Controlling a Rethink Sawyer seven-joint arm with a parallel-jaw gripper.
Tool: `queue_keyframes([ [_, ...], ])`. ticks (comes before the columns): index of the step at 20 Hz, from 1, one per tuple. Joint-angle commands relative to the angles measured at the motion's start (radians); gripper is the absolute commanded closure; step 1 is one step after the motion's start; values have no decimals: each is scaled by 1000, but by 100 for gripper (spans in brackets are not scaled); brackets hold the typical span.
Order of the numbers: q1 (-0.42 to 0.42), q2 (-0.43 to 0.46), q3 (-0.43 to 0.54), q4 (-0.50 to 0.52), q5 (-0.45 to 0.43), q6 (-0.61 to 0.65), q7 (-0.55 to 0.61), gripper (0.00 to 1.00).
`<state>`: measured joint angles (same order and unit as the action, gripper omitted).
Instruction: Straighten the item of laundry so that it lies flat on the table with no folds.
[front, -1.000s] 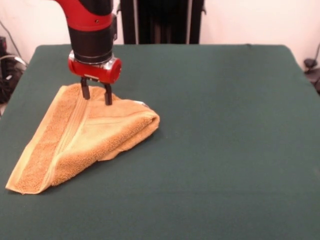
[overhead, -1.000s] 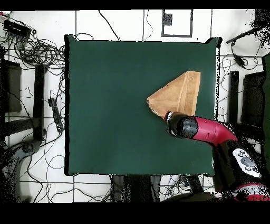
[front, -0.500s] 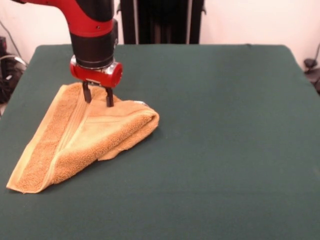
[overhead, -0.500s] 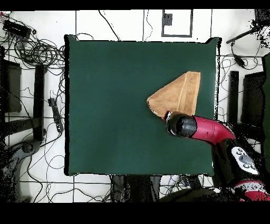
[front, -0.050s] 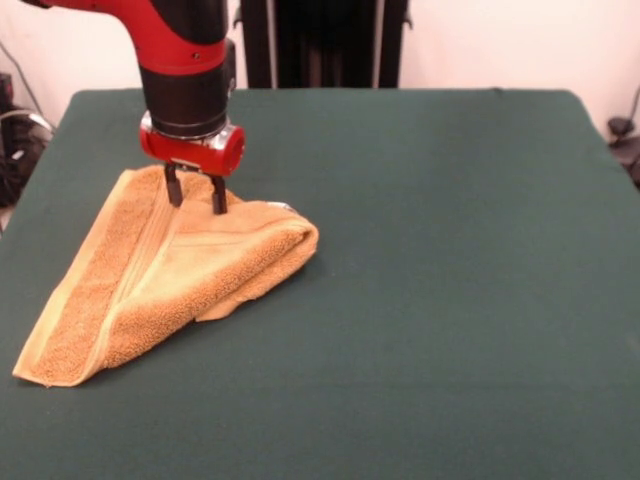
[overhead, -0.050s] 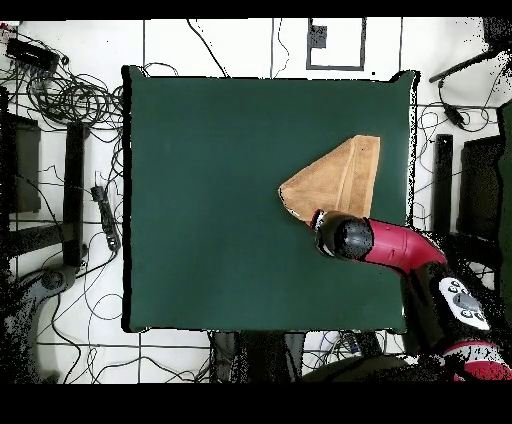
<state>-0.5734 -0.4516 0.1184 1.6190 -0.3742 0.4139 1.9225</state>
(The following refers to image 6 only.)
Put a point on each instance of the tan terry towel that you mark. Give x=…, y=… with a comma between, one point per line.
x=336, y=180

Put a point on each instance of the dark stand base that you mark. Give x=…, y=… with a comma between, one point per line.
x=52, y=278

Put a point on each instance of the dark grey square plate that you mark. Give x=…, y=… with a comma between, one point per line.
x=317, y=36

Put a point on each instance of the dark green table cloth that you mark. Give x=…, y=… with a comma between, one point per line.
x=192, y=180

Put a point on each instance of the black power adapter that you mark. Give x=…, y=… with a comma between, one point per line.
x=454, y=116

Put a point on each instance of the black power strip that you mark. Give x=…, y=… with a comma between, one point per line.
x=106, y=216
x=366, y=343

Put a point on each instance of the black upright bar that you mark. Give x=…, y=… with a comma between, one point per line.
x=74, y=192
x=442, y=180

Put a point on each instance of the grey square frame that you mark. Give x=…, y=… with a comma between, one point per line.
x=336, y=67

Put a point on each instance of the black tripod boom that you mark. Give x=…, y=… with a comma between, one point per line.
x=460, y=66

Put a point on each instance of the black network switch box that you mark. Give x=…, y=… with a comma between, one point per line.
x=30, y=54

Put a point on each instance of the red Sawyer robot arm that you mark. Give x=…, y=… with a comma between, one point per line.
x=400, y=244

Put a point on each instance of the dark box panel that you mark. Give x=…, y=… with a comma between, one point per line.
x=480, y=188
x=24, y=168

